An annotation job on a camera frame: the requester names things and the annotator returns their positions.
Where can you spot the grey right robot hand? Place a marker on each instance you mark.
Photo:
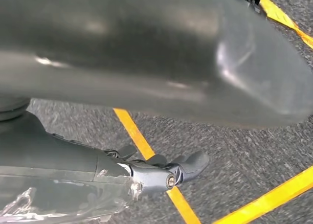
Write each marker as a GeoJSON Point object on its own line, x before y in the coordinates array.
{"type": "Point", "coordinates": [122, 38]}

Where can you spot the yellow floor tape square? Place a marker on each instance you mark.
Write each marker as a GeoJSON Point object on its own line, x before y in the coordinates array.
{"type": "Point", "coordinates": [281, 15]}
{"type": "Point", "coordinates": [136, 135]}

